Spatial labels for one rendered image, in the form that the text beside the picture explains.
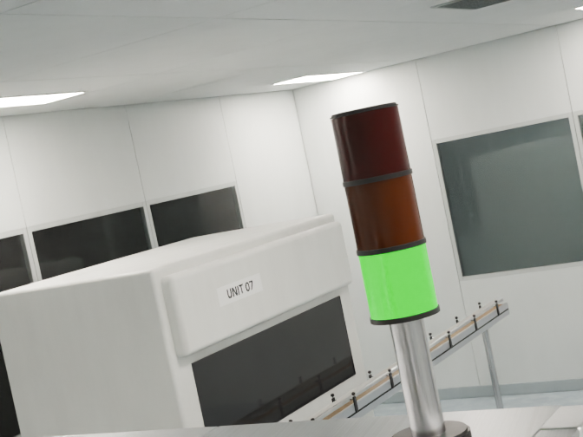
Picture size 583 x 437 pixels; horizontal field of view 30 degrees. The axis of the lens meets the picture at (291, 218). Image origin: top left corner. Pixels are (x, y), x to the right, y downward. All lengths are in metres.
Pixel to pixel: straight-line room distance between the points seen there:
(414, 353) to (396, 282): 0.05
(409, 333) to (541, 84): 8.26
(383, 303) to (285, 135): 8.90
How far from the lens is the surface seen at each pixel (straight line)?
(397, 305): 0.76
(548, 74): 8.99
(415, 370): 0.78
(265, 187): 9.21
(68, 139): 7.36
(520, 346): 9.40
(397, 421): 0.90
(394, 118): 0.77
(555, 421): 0.83
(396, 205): 0.76
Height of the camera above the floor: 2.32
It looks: 3 degrees down
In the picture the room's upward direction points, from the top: 12 degrees counter-clockwise
